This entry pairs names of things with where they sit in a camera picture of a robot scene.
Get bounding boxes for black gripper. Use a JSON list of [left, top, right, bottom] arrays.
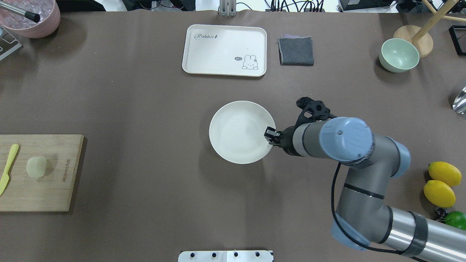
[[264, 97, 336, 156]]

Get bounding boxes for cream round plate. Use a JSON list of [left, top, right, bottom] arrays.
[[209, 101, 276, 164]]

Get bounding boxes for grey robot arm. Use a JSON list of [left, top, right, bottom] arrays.
[[264, 97, 465, 262]]

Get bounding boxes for cream rabbit tray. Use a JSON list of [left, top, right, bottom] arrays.
[[182, 24, 267, 77]]

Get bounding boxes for grey folded cloth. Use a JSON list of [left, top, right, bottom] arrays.
[[277, 35, 315, 66]]

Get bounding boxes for light green bowl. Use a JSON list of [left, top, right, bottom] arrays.
[[378, 38, 420, 73]]

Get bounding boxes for upper yellow lemon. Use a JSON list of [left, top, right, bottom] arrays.
[[428, 161, 462, 186]]

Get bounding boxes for yellow lemon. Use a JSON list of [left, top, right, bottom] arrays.
[[428, 161, 462, 186], [423, 180, 456, 208]]

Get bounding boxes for lower yellow lemon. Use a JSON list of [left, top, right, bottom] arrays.
[[423, 180, 456, 208]]

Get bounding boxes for wooden stand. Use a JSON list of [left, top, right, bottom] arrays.
[[393, 0, 466, 58]]

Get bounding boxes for dark grapes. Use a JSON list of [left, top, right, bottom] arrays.
[[434, 207, 449, 222]]

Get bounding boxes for shiny metal object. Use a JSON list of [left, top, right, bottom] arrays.
[[452, 87, 466, 114]]

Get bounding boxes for green lime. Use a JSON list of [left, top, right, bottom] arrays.
[[444, 211, 466, 230]]

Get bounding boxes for wooden cutting board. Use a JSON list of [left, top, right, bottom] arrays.
[[0, 134, 84, 212]]

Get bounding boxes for yellow plastic knife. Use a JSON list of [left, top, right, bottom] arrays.
[[0, 144, 20, 195]]

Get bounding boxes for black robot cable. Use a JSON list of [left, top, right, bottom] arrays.
[[331, 162, 408, 254]]

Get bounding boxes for metal camera post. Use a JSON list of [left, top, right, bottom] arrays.
[[218, 0, 237, 17]]

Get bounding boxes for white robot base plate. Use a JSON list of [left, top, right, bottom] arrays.
[[178, 250, 274, 262]]

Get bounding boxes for black frame box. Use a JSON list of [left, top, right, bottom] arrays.
[[448, 25, 466, 56]]

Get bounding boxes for metal black-tipped tongs handle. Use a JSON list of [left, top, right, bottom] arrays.
[[0, 1, 40, 23]]

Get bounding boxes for grey metal bracket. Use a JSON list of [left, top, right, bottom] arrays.
[[0, 25, 22, 61]]

